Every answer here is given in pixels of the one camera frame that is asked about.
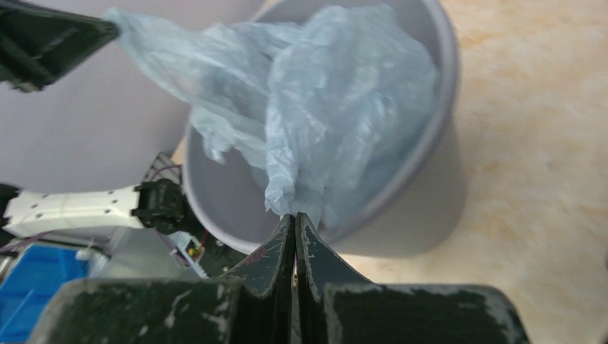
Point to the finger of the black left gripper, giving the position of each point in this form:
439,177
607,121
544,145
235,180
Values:
40,45

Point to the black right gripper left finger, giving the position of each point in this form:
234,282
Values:
251,303

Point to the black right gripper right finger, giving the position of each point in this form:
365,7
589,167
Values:
339,305

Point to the grey round trash bin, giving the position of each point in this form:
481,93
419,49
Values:
416,211

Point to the blue plastic trash bag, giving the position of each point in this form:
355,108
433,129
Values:
325,111

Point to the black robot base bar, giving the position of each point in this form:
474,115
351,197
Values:
218,257

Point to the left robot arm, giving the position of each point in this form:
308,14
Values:
152,204

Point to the blue plastic crate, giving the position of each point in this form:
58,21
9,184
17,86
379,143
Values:
32,283

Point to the white slotted cable duct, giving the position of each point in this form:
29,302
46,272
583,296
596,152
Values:
190,250

